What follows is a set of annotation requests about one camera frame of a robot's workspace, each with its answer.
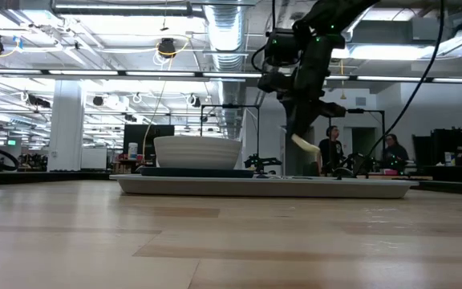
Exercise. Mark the green exit sign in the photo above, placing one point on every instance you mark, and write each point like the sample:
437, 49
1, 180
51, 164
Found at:
12, 142

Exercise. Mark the white wipes canister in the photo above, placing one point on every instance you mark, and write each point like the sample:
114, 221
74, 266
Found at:
132, 151

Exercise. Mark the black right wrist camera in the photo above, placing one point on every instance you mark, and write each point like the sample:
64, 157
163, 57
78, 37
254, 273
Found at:
281, 48

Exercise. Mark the silver ventilation duct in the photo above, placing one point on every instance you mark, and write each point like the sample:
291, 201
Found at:
225, 36

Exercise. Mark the whiteboard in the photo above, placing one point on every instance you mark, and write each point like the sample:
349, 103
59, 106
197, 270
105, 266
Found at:
93, 158

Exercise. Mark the white square column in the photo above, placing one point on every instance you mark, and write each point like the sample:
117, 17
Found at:
66, 128

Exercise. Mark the white ribbed bowl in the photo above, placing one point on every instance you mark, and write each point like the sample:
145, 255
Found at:
197, 154

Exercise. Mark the black background robot arm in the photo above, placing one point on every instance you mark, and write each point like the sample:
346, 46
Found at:
261, 162

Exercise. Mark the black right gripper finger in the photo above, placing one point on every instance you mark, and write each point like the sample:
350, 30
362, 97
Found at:
303, 120

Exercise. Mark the dark blue plate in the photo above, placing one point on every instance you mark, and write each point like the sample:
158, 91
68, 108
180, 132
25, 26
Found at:
199, 173

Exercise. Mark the white and blue cup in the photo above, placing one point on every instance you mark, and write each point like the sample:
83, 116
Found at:
449, 158

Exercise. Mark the overhead light strip rail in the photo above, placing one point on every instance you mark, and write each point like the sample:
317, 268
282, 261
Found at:
155, 73

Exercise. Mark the black frame stand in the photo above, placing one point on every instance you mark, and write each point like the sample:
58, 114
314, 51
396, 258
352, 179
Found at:
231, 106
365, 111

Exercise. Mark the black monitor panel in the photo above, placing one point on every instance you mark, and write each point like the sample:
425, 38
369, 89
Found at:
139, 132

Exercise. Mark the grey plastic tray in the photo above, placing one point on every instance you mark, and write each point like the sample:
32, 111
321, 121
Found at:
263, 186

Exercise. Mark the person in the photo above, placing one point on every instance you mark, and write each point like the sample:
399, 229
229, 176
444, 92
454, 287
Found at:
331, 148
395, 152

